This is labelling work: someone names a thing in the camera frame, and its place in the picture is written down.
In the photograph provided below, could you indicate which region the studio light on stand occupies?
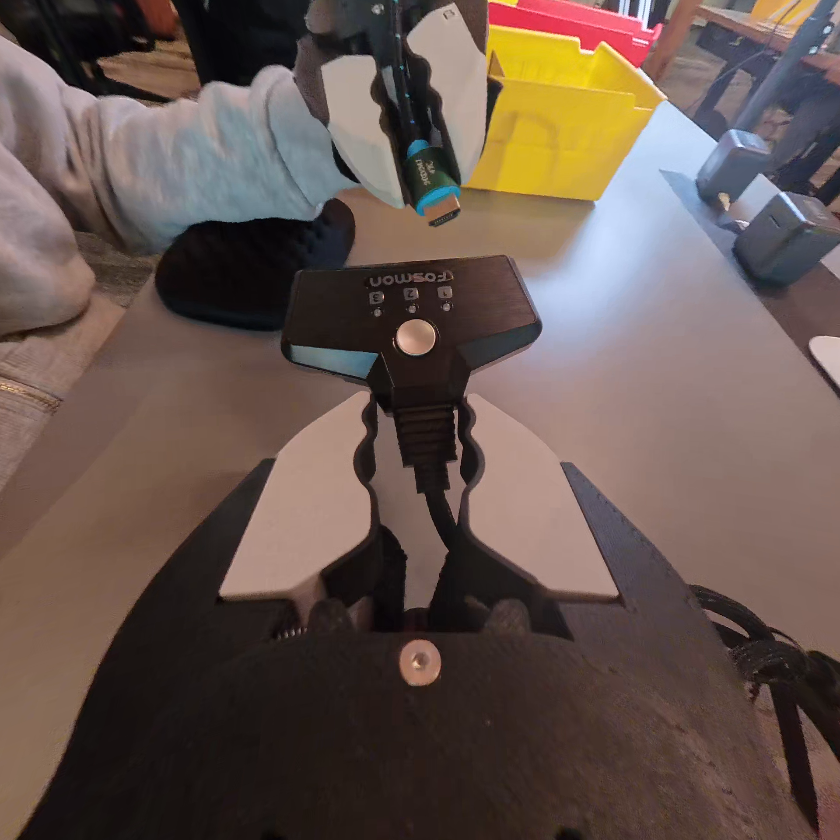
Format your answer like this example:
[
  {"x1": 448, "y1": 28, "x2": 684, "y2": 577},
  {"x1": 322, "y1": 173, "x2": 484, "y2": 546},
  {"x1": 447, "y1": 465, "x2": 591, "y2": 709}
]
[{"x1": 734, "y1": 0, "x2": 837, "y2": 135}]

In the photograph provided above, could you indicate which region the person's left forearm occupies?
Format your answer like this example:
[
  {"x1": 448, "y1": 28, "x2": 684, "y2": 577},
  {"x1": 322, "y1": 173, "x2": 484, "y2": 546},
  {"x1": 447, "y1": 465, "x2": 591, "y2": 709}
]
[{"x1": 0, "y1": 31, "x2": 343, "y2": 339}]

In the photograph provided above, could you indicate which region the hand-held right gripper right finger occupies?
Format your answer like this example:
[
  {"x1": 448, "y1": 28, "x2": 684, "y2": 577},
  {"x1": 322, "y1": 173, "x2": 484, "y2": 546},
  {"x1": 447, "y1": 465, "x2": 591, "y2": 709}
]
[{"x1": 428, "y1": 392, "x2": 622, "y2": 632}]

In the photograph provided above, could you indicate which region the black braided hdmi cable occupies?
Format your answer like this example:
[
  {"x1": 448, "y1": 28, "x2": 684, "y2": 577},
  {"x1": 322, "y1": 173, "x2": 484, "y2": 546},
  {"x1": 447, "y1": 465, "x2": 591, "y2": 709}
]
[{"x1": 387, "y1": 0, "x2": 463, "y2": 231}]

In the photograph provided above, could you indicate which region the grey power adapter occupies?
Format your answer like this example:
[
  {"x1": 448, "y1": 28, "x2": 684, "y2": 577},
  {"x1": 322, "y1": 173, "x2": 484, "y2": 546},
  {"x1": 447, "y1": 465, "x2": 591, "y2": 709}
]
[
  {"x1": 733, "y1": 192, "x2": 840, "y2": 287},
  {"x1": 696, "y1": 129, "x2": 773, "y2": 206}
]

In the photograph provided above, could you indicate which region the person's left hand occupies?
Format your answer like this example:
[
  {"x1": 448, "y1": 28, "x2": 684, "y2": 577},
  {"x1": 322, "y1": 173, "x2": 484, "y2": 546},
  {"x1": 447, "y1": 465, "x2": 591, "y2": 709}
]
[{"x1": 293, "y1": 36, "x2": 331, "y2": 131}]

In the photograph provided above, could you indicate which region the yellow plastic bin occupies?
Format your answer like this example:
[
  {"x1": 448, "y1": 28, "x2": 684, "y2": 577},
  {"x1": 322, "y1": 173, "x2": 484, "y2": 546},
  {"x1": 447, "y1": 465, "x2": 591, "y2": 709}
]
[{"x1": 459, "y1": 25, "x2": 668, "y2": 202}]

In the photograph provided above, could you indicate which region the black hdmi switch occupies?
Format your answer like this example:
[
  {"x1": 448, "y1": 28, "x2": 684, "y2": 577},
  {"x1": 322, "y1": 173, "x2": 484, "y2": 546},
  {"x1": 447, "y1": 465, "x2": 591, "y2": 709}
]
[{"x1": 281, "y1": 255, "x2": 543, "y2": 555}]

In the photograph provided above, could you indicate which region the black wrist rest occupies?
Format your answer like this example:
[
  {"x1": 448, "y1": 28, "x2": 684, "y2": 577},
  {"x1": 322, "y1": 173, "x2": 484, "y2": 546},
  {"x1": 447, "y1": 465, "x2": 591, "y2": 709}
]
[{"x1": 155, "y1": 199, "x2": 357, "y2": 332}]

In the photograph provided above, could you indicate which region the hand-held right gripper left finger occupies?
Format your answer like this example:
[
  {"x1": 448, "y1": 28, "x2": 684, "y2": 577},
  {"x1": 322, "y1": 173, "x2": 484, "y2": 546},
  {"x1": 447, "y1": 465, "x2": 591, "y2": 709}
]
[{"x1": 218, "y1": 392, "x2": 404, "y2": 632}]

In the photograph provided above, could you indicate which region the black board on white stand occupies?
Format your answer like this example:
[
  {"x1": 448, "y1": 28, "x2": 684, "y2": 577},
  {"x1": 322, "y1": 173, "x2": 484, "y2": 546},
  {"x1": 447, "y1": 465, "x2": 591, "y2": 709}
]
[{"x1": 808, "y1": 335, "x2": 840, "y2": 396}]

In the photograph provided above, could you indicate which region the red plastic bin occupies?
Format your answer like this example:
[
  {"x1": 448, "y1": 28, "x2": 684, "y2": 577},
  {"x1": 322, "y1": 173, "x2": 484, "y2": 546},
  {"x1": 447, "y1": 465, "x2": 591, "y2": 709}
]
[{"x1": 489, "y1": 0, "x2": 664, "y2": 67}]

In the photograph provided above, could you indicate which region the black cable bundle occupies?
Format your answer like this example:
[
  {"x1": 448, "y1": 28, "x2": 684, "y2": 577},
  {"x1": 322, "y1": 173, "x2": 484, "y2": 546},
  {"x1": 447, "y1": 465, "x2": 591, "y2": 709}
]
[{"x1": 689, "y1": 584, "x2": 831, "y2": 831}]

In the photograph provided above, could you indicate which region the wooden office desk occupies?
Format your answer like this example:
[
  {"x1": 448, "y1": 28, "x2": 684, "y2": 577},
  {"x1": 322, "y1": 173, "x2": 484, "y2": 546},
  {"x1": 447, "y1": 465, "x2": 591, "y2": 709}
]
[{"x1": 696, "y1": 0, "x2": 840, "y2": 67}]

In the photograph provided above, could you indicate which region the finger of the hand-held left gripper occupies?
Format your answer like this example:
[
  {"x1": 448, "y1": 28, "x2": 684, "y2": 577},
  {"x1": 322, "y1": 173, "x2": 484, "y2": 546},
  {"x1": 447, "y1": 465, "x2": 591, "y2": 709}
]
[
  {"x1": 407, "y1": 2, "x2": 490, "y2": 188},
  {"x1": 320, "y1": 54, "x2": 406, "y2": 210}
]

